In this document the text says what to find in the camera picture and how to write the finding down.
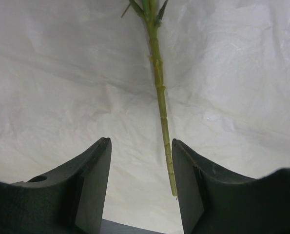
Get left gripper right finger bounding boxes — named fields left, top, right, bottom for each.
left=172, top=139, right=290, bottom=234

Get orange wrapping paper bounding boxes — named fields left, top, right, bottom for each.
left=0, top=0, right=290, bottom=234

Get yellow flower stem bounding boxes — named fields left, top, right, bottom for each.
left=122, top=0, right=177, bottom=197

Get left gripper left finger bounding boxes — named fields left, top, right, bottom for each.
left=0, top=137, right=112, bottom=234

